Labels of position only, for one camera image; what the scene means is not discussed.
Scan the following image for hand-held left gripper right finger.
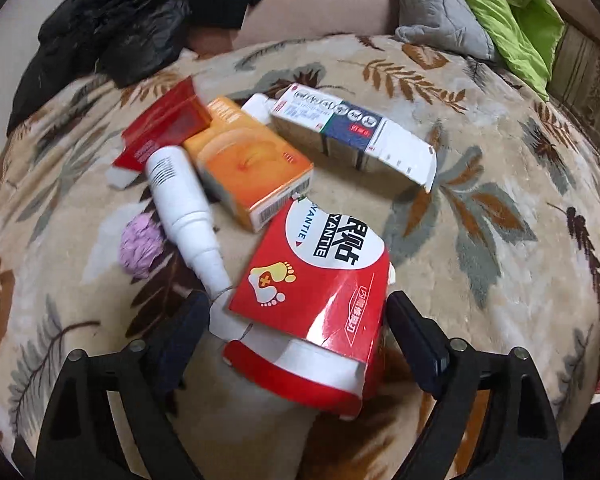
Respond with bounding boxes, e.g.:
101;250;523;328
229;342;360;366
386;290;566;480

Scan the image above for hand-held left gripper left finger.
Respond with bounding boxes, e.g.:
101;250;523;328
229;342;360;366
34;290;213;480

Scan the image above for red and white cardboard box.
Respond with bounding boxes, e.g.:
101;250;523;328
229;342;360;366
222;195;395;418

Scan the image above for white plastic spray bottle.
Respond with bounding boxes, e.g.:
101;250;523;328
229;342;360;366
144;145;233;301

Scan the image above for orange cardboard box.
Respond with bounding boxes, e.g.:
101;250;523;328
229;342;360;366
184;97;315;233

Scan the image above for red cigarette box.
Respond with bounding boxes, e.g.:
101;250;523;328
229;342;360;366
107;77;213;191

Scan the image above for white and blue medicine box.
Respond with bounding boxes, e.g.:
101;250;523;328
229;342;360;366
270;82;438;193

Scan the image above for purple crumpled paper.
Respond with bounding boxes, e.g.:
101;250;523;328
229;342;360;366
120;212;165;281

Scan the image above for leaf-patterned beige blanket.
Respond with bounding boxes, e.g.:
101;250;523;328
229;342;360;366
0;35;600;480

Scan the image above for striped patterned sofa back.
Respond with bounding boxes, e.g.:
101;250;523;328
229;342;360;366
547;22;600;161

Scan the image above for black puffer jacket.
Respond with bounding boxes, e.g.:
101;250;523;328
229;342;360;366
7;0;195;133

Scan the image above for grey quilted pillow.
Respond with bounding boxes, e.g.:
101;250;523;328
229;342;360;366
390;0;496;61

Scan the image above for lime green patterned quilt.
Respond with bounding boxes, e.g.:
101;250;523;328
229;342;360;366
320;0;566;101

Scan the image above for pink padded cushion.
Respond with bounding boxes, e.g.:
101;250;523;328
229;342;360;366
187;0;401;61

